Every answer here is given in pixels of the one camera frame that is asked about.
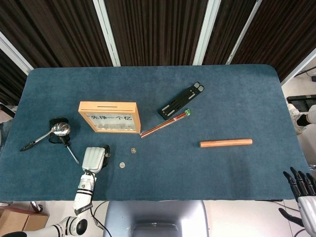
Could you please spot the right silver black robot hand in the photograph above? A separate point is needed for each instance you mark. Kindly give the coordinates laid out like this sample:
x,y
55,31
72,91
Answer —
x,y
308,212

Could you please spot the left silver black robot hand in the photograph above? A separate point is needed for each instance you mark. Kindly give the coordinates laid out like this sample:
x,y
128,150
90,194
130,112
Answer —
x,y
92,159

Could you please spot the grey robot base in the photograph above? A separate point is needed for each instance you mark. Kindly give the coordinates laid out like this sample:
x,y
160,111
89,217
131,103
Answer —
x,y
158,212

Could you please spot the black round base tool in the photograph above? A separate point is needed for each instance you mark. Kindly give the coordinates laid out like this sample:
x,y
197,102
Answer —
x,y
52,121

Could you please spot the red-brown packaged chopsticks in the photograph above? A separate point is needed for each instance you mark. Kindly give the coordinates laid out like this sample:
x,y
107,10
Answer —
x,y
163,125

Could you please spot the blue table cloth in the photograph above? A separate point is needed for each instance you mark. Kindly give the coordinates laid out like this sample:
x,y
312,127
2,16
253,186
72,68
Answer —
x,y
172,172

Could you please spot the cardboard box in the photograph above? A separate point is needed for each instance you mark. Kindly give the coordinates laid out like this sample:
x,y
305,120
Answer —
x,y
14,219

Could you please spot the person leg black sock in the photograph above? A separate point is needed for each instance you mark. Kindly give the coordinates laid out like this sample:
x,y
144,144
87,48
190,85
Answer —
x,y
311,113

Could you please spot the white sneaker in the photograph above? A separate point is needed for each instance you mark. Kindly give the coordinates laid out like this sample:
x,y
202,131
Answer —
x,y
292,111

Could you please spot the black folding stand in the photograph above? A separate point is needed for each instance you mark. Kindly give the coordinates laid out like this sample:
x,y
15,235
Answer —
x,y
177,101

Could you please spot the wooden rolling pin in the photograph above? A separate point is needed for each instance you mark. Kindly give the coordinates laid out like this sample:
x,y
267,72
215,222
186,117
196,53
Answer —
x,y
225,143

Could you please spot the black case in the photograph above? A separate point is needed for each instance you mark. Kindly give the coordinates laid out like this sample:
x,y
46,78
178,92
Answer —
x,y
300,100

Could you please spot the wooden coin box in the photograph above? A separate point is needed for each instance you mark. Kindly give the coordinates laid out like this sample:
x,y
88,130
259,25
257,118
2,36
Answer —
x,y
108,106

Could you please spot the black metal frame bar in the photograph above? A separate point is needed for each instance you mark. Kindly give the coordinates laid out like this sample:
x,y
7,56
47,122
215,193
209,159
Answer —
x,y
7,109

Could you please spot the white partition post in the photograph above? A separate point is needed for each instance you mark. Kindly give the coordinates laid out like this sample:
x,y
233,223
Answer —
x,y
206,34
301,64
14,53
243,32
106,32

